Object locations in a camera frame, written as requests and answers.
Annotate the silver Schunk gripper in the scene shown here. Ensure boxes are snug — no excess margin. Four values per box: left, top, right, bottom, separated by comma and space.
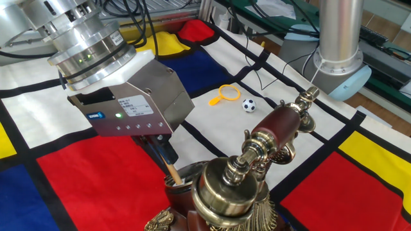
66, 58, 196, 166

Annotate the thin wooden stick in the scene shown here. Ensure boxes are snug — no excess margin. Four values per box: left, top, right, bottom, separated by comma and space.
159, 153, 184, 187

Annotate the antique brown brass phone base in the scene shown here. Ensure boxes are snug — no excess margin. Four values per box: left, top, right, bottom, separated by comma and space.
143, 128, 296, 231

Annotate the brown brass phone handset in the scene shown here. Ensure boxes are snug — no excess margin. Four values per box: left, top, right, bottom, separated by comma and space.
191, 86, 320, 227

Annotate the colour block patterned tablecloth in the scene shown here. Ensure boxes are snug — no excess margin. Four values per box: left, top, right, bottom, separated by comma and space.
0, 19, 411, 231

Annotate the white gripper adapter plate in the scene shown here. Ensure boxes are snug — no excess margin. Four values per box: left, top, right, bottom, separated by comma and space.
65, 49, 156, 96

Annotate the small toy soccer ball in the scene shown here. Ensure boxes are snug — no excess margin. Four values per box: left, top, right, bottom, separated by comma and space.
241, 98, 258, 114

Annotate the silver force torque sensor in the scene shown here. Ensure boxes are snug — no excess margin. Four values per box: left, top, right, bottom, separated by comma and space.
19, 0, 138, 91

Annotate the white power plug adapter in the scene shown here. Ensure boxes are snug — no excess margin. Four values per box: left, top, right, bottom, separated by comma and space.
218, 6, 234, 31

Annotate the white plastic sheet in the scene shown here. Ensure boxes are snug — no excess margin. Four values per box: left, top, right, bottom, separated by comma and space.
253, 0, 297, 20

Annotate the white vented wrist housing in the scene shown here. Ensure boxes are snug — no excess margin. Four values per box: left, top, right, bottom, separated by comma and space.
0, 0, 37, 49

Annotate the yellow toy magnifier ring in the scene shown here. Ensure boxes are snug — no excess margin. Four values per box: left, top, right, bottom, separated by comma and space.
207, 83, 241, 107

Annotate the black wrist cable bundle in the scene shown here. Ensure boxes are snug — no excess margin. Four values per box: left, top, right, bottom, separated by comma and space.
0, 0, 161, 60

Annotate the aluminium frame post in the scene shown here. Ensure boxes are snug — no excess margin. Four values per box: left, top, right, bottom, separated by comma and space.
198, 0, 214, 21

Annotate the thin black wire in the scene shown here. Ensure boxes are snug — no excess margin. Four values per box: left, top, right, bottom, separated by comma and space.
245, 35, 319, 91

